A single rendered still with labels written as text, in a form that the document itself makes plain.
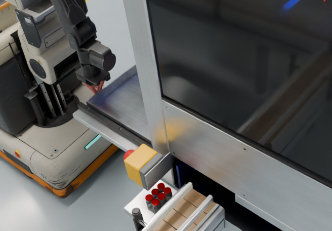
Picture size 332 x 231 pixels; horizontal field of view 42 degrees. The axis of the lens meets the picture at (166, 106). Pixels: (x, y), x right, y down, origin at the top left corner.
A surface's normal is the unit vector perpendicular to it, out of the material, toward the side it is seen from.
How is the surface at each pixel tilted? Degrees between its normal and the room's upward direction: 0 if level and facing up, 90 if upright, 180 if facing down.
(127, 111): 0
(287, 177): 90
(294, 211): 90
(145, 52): 90
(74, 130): 0
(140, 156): 0
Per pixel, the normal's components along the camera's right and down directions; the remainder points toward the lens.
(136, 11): -0.66, 0.57
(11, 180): -0.11, -0.72
